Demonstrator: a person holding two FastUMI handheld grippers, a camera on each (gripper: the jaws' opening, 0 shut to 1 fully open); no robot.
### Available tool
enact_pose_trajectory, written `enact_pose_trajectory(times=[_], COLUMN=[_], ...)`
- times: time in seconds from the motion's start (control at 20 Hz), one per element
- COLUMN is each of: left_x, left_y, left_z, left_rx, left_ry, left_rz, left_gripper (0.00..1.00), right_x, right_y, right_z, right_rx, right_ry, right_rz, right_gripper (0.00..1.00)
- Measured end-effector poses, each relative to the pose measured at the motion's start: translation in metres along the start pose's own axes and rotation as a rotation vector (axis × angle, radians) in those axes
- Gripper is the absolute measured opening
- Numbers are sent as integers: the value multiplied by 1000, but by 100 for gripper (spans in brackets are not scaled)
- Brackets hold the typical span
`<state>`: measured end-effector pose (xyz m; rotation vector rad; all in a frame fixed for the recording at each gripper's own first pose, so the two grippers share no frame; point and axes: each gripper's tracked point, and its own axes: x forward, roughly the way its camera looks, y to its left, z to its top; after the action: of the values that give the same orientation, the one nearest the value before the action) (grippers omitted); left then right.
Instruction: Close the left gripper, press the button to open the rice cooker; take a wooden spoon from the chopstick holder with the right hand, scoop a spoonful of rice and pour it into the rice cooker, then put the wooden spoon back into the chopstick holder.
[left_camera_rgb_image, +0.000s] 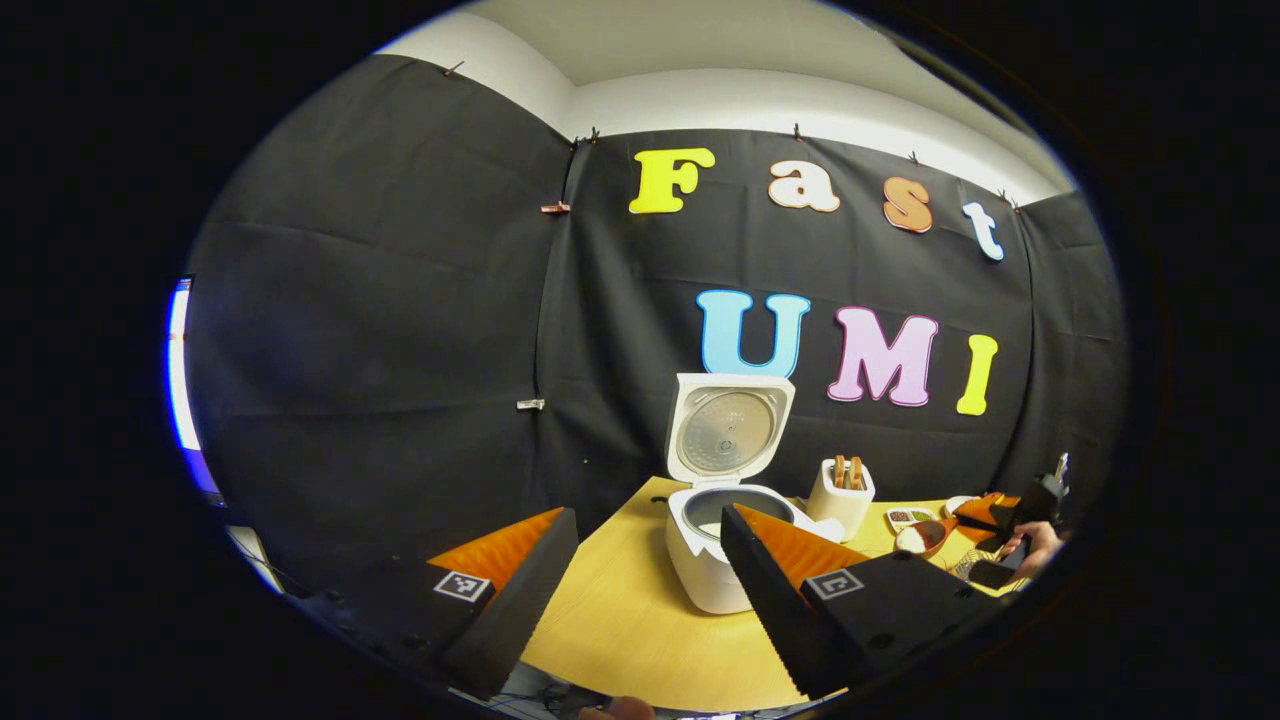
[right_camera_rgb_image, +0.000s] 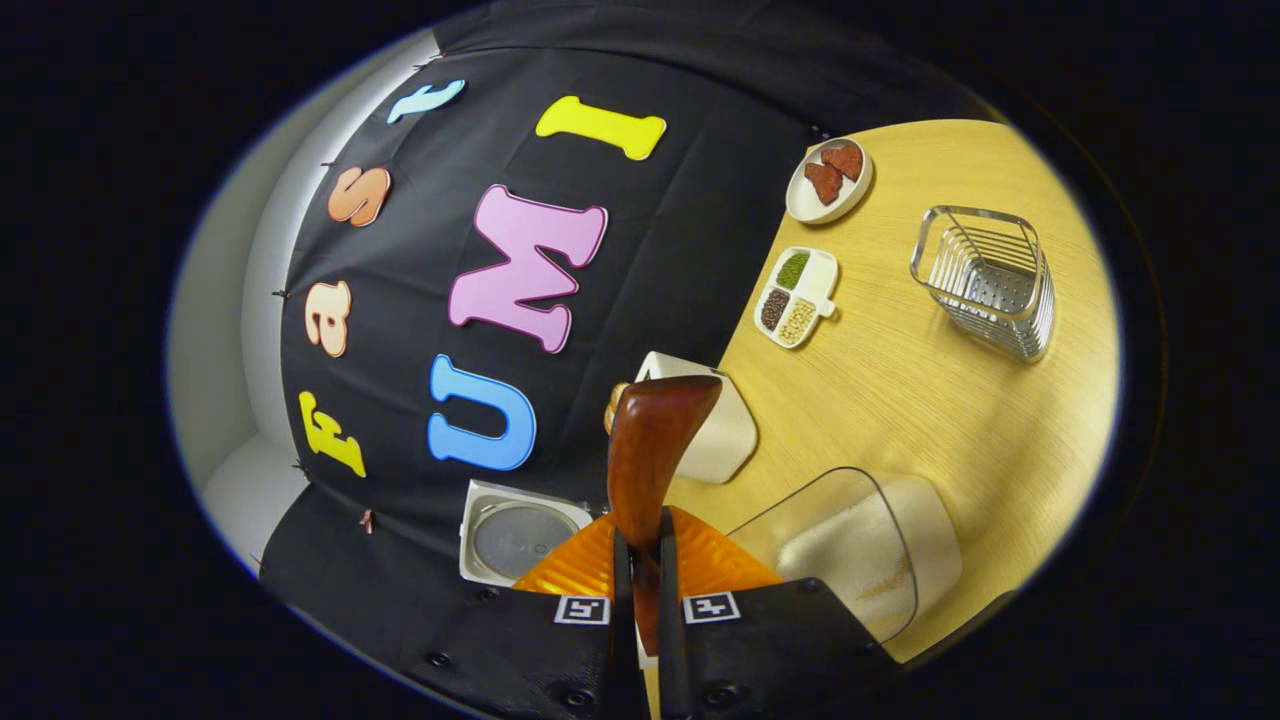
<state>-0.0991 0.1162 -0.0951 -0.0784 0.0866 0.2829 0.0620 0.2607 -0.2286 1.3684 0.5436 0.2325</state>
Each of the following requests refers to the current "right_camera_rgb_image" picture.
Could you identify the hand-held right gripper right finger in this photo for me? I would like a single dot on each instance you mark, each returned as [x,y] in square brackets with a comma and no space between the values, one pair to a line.
[760,650]

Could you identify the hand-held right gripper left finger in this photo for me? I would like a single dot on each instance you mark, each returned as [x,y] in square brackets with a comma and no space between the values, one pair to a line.
[560,650]

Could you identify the white rice cooker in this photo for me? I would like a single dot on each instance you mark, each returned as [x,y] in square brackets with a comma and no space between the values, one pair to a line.
[520,540]

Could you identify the clear plastic rice container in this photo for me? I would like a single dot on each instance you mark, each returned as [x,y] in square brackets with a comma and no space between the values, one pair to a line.
[800,520]

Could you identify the brown wooden spoon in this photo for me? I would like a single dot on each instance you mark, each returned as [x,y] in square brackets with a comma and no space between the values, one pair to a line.
[655,450]

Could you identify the white toaster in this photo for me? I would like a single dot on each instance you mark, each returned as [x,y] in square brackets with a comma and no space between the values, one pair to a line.
[725,440]

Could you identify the toasted bread slice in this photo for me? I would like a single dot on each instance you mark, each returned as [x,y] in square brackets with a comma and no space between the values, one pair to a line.
[613,408]

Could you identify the white divided bean dish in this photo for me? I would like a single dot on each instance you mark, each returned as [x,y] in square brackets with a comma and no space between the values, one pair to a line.
[818,275]

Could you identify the white round plate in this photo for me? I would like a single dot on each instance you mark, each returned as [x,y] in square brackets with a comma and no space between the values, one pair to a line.
[800,205]

